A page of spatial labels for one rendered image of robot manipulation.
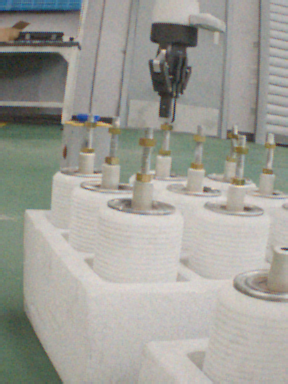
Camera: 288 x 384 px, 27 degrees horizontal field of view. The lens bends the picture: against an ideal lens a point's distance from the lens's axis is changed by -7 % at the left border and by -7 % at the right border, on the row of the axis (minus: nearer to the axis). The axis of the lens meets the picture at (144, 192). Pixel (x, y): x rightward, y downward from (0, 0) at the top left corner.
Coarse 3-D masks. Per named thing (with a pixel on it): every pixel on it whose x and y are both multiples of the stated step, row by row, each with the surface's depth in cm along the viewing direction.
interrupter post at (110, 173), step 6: (102, 168) 81; (108, 168) 80; (114, 168) 80; (102, 174) 81; (108, 174) 80; (114, 174) 80; (102, 180) 81; (108, 180) 80; (114, 180) 81; (102, 186) 81; (108, 186) 81; (114, 186) 81
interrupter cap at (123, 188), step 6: (84, 186) 79; (90, 186) 80; (96, 186) 82; (120, 186) 83; (126, 186) 83; (132, 186) 83; (102, 192) 78; (108, 192) 78; (114, 192) 78; (120, 192) 78; (126, 192) 79; (132, 192) 79
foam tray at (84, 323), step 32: (32, 224) 91; (32, 256) 91; (64, 256) 74; (32, 288) 92; (64, 288) 72; (96, 288) 63; (128, 288) 64; (160, 288) 65; (192, 288) 66; (32, 320) 93; (64, 320) 72; (96, 320) 63; (128, 320) 64; (160, 320) 66; (192, 320) 67; (64, 352) 73; (96, 352) 64; (128, 352) 65
